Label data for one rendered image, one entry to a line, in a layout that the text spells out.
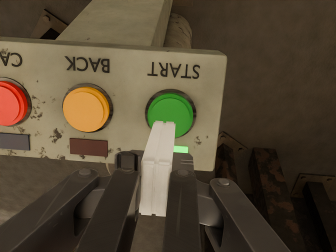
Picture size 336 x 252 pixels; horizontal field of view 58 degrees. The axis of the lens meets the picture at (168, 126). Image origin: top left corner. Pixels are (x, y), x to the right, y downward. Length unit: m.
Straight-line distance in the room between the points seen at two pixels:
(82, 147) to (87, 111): 0.04
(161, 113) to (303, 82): 0.77
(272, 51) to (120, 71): 0.70
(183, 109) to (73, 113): 0.10
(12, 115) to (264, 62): 0.75
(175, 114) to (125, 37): 0.11
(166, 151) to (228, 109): 0.85
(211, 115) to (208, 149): 0.03
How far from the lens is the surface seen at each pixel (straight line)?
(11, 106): 0.30
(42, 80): 0.29
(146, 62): 0.27
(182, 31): 0.77
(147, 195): 0.15
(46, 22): 0.94
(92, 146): 0.29
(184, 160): 0.17
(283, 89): 0.99
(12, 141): 0.32
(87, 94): 0.27
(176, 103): 0.26
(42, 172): 1.35
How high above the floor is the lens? 0.82
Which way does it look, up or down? 52 degrees down
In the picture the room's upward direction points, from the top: 173 degrees counter-clockwise
